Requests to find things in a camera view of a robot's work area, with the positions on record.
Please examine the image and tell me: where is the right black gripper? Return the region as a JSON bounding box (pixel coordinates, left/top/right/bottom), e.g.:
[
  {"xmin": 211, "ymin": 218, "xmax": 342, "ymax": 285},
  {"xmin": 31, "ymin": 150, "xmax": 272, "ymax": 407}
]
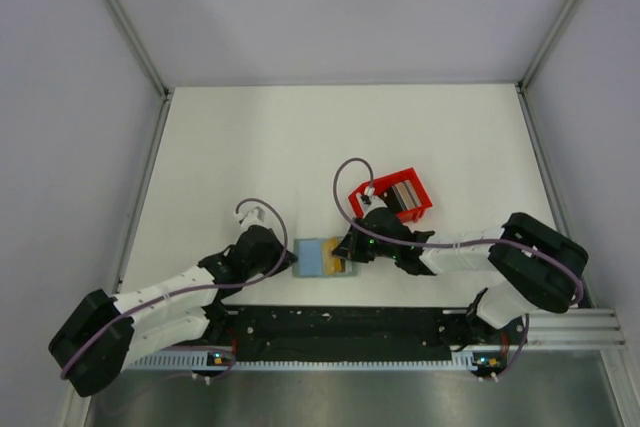
[{"xmin": 333, "ymin": 216, "xmax": 399, "ymax": 263}]

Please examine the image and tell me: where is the red plastic bin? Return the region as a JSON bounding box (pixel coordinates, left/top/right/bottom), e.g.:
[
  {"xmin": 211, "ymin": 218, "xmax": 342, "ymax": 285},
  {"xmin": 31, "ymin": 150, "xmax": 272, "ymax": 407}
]
[{"xmin": 373, "ymin": 168, "xmax": 433, "ymax": 223}]

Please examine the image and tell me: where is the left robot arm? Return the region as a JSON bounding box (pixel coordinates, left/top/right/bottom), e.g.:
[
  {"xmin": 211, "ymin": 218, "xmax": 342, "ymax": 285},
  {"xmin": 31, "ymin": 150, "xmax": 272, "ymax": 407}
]
[{"xmin": 48, "ymin": 225, "xmax": 296, "ymax": 398}]

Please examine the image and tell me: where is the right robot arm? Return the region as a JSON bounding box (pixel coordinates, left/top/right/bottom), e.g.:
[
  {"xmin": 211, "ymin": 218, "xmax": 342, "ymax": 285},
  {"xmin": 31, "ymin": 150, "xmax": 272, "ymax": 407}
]
[{"xmin": 331, "ymin": 207, "xmax": 588, "ymax": 343}]

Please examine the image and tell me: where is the stack of credit cards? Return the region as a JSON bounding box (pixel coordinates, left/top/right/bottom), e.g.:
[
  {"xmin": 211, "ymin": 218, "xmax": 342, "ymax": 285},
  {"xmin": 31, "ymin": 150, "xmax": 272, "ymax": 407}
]
[{"xmin": 382, "ymin": 181, "xmax": 421, "ymax": 213}]

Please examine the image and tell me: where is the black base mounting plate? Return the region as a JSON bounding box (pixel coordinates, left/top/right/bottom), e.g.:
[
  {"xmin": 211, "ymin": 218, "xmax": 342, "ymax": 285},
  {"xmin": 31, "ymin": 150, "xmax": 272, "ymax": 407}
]
[{"xmin": 197, "ymin": 304, "xmax": 523, "ymax": 363}]

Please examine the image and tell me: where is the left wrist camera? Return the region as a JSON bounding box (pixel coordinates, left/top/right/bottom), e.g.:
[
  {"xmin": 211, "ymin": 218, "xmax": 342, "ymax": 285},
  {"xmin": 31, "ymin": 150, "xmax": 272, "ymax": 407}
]
[{"xmin": 234, "ymin": 206, "xmax": 266, "ymax": 231}]

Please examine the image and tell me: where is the grey slotted cable duct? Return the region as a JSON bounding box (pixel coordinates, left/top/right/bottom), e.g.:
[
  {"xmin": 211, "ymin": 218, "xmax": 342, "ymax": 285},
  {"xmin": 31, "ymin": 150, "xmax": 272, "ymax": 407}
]
[{"xmin": 128, "ymin": 351, "xmax": 498, "ymax": 372}]

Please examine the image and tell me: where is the aluminium front rail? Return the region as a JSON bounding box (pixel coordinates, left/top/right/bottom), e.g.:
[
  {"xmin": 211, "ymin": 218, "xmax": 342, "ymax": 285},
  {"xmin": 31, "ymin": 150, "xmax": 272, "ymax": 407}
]
[{"xmin": 525, "ymin": 309, "xmax": 626, "ymax": 351}]

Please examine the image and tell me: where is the left aluminium frame post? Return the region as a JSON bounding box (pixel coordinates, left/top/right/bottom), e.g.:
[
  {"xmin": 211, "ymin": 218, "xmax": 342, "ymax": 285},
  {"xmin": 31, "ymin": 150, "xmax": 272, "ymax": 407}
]
[{"xmin": 102, "ymin": 0, "xmax": 170, "ymax": 99}]

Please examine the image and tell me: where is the aluminium frame post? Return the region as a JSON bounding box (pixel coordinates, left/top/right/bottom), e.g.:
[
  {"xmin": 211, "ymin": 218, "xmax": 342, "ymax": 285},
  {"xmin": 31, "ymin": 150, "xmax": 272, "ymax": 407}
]
[
  {"xmin": 517, "ymin": 0, "xmax": 584, "ymax": 95},
  {"xmin": 102, "ymin": 0, "xmax": 170, "ymax": 99}
]

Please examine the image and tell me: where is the right aluminium frame post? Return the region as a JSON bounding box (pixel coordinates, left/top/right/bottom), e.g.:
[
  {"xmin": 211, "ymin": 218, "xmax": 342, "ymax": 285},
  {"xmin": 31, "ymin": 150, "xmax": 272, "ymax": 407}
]
[{"xmin": 517, "ymin": 0, "xmax": 584, "ymax": 95}]

